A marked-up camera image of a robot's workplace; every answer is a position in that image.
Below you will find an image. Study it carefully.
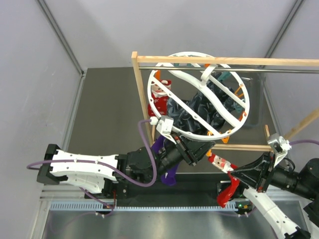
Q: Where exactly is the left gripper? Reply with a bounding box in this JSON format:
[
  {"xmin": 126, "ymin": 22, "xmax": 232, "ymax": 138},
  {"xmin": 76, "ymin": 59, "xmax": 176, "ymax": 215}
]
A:
[{"xmin": 150, "ymin": 128, "xmax": 215, "ymax": 181}]

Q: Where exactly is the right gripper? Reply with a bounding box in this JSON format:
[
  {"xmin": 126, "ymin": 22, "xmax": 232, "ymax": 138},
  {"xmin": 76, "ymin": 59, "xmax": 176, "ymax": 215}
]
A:
[{"xmin": 230, "ymin": 149, "xmax": 318, "ymax": 198}]

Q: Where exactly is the red snowflake sock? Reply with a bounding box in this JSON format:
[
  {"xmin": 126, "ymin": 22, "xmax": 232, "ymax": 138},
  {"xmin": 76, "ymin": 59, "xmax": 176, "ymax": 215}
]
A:
[{"xmin": 206, "ymin": 152, "xmax": 241, "ymax": 209}]

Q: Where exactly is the purple sock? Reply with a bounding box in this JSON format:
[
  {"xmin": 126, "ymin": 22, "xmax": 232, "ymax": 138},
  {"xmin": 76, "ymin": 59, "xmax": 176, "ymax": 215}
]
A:
[{"xmin": 151, "ymin": 136, "xmax": 179, "ymax": 186}]

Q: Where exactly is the white round clip hanger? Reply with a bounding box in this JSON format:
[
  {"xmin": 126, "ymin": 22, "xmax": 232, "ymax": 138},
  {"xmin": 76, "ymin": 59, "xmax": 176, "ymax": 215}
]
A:
[{"xmin": 148, "ymin": 62, "xmax": 250, "ymax": 141}]

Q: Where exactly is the red santa sock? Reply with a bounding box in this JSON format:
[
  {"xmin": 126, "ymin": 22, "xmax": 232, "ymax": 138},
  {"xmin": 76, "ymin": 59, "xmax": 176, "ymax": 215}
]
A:
[{"xmin": 148, "ymin": 80, "xmax": 171, "ymax": 117}]

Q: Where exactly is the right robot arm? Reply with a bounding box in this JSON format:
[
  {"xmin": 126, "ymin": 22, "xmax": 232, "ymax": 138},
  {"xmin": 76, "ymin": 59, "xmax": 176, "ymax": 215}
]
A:
[{"xmin": 230, "ymin": 153, "xmax": 319, "ymax": 239}]

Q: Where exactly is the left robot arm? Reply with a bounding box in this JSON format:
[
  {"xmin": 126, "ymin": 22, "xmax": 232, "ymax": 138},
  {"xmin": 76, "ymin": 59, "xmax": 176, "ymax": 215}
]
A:
[{"xmin": 36, "ymin": 136, "xmax": 215, "ymax": 198}]

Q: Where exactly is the clear plastic bin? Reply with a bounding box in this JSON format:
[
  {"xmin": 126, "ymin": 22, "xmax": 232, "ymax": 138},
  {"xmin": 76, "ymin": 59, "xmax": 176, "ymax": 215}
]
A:
[{"xmin": 161, "ymin": 71, "xmax": 276, "ymax": 145}]

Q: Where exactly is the dark patterned cloth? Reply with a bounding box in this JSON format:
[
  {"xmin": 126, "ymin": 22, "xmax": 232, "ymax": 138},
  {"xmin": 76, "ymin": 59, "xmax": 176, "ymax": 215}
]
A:
[{"xmin": 166, "ymin": 81, "xmax": 243, "ymax": 135}]

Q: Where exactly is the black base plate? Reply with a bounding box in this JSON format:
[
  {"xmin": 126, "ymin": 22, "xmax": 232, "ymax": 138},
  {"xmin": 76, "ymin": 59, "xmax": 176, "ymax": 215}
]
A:
[{"xmin": 93, "ymin": 173, "xmax": 230, "ymax": 207}]

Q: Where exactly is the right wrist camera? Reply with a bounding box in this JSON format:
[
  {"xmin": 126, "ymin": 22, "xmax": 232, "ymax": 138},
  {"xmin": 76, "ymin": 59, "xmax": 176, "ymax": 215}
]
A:
[{"xmin": 267, "ymin": 133, "xmax": 292, "ymax": 167}]

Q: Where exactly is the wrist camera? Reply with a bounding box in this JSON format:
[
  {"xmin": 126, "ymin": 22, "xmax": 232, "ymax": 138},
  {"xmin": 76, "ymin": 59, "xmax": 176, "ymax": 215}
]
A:
[
  {"xmin": 150, "ymin": 116, "xmax": 176, "ymax": 144},
  {"xmin": 267, "ymin": 133, "xmax": 292, "ymax": 167}
]

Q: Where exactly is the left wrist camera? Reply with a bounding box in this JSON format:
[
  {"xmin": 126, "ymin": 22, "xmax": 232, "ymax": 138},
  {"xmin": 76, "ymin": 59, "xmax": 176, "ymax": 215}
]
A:
[{"xmin": 150, "ymin": 116, "xmax": 176, "ymax": 144}]

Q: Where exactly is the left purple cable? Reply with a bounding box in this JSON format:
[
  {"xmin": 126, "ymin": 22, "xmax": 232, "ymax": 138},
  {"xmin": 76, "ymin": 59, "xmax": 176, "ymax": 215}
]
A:
[{"xmin": 26, "ymin": 119, "xmax": 158, "ymax": 207}]

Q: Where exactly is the wooden rack frame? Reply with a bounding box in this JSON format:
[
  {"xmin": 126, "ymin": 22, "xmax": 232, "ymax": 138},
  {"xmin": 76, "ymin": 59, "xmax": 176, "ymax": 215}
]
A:
[{"xmin": 131, "ymin": 51, "xmax": 319, "ymax": 142}]

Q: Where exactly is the grey cable duct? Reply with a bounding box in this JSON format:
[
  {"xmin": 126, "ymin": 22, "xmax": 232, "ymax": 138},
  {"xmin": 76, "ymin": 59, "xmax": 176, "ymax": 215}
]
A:
[{"xmin": 50, "ymin": 201, "xmax": 248, "ymax": 212}]

